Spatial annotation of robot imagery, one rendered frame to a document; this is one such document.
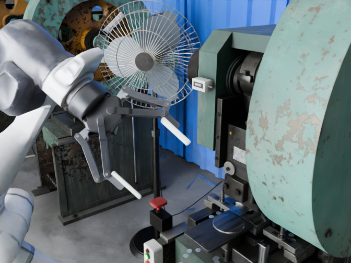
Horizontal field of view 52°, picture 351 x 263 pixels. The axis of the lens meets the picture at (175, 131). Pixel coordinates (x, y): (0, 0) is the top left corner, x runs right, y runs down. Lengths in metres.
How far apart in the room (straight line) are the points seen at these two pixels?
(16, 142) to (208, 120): 0.73
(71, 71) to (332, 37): 0.49
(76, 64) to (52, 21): 1.63
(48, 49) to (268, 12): 2.14
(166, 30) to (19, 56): 1.27
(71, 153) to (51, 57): 2.06
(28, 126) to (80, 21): 1.57
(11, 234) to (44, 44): 0.47
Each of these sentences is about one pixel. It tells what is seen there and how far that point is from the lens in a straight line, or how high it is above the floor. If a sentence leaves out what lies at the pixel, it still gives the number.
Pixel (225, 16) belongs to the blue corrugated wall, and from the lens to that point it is 2.96.
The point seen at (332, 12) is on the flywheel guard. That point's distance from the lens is 0.81.
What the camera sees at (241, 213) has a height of 0.78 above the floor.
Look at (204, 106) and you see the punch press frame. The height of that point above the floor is 1.22.
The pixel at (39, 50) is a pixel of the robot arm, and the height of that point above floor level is 1.54.
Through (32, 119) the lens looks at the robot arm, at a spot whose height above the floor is 1.36.
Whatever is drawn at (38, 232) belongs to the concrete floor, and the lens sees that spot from 2.88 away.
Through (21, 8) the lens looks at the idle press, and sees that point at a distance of 4.10.
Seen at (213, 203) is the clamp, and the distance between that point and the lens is 1.68.
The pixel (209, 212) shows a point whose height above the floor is 0.70.
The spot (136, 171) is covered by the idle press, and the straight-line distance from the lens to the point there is 3.01.
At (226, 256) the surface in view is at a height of 0.68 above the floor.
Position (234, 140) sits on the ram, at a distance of 1.36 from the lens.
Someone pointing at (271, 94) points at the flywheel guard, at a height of 1.43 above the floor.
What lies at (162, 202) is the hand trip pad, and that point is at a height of 0.76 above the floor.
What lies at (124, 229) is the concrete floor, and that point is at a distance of 2.76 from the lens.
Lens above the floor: 1.64
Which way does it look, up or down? 22 degrees down
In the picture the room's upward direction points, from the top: straight up
